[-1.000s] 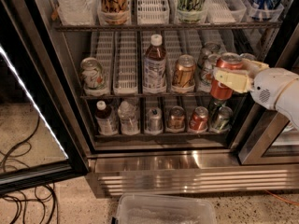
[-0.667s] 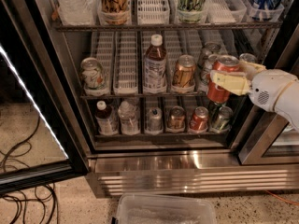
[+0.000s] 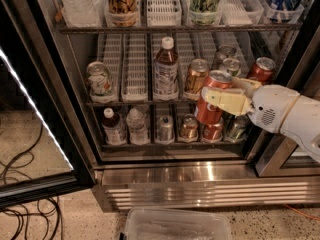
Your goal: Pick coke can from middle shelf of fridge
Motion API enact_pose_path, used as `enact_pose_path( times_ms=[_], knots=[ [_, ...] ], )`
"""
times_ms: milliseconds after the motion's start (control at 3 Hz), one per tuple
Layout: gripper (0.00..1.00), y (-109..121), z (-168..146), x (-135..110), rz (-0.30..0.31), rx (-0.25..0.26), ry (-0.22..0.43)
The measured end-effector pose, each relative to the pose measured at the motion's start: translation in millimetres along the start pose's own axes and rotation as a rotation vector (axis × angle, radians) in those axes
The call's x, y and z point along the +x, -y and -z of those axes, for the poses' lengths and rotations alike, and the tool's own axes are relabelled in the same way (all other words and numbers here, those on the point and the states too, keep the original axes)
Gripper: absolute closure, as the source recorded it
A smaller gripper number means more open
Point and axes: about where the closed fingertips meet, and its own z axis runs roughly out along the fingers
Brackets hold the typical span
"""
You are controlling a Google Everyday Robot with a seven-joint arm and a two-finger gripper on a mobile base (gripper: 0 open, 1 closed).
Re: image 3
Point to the white green soda can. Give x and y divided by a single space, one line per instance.
223 52
99 79
231 66

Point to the tall green can top shelf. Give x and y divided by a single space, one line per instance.
203 12

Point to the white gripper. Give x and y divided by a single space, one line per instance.
270 108

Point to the silver can bottom shelf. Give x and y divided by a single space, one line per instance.
165 128

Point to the stainless steel fridge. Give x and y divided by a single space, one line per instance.
179 173

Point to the small clear water bottle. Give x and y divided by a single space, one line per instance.
137 127

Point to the front green can bottom shelf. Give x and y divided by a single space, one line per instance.
237 128

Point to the red coke can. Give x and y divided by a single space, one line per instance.
262 70
206 113

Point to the front white green soda can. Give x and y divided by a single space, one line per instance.
231 66

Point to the clear plastic bin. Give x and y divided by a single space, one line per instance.
173 224

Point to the rear white green soda can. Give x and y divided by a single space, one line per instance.
223 52

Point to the red can bottom shelf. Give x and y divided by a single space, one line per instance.
213 132

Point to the small brown tea bottle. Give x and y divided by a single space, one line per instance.
113 127

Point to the copper can bottom shelf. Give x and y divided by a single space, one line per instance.
189 127

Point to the brown tea bottle white cap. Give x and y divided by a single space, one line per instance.
166 70

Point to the black glass fridge door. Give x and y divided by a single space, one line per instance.
44 149

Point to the left white green soda can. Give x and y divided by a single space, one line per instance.
99 79

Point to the large clear water bottle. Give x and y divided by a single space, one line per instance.
82 13

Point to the tall gold can top shelf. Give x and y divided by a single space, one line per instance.
123 13

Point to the gold soda can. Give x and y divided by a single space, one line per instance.
197 71

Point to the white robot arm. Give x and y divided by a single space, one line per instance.
307 143

